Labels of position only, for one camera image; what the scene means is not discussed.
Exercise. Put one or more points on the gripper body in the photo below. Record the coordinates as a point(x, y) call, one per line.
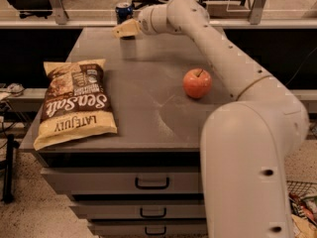
point(144, 23)

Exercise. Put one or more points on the blue pepsi can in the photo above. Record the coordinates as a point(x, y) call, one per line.
point(124, 12)

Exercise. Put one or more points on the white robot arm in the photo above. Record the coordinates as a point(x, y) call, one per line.
point(243, 143)

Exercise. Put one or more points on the red apple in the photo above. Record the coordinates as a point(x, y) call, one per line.
point(197, 83)

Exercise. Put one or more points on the sea salt chips bag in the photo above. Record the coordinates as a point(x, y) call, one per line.
point(76, 105)

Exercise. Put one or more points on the grey drawer cabinet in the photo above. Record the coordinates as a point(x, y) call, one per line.
point(158, 125)

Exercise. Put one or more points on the top grey drawer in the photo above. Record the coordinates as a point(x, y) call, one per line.
point(128, 180)

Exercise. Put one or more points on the grey drawer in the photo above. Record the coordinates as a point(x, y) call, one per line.
point(139, 209)
point(128, 180)
point(148, 227)

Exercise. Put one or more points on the middle grey drawer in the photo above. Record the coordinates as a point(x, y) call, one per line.
point(139, 209)

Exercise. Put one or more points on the black stand on floor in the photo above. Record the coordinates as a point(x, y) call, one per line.
point(7, 167)

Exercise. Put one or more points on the bottom grey drawer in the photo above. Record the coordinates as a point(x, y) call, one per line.
point(148, 227)

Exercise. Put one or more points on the wire basket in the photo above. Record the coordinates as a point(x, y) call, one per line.
point(301, 189)

